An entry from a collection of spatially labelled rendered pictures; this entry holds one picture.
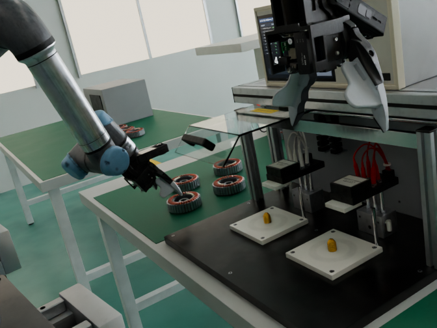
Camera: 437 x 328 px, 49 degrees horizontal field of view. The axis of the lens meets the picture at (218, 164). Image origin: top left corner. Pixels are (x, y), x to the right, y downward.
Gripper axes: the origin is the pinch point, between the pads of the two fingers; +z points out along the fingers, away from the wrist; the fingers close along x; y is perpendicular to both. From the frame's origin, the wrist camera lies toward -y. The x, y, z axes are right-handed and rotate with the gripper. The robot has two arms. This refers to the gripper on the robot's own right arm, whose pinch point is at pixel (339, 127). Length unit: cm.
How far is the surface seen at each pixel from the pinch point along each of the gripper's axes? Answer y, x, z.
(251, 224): -25, -53, 37
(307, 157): -43, -46, 23
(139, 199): -24, -113, 40
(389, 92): -33.8, -14.0, 3.7
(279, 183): -32, -47, 27
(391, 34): -35.8, -13.9, -7.1
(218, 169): -53, -101, 37
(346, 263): -21.7, -19.8, 37.1
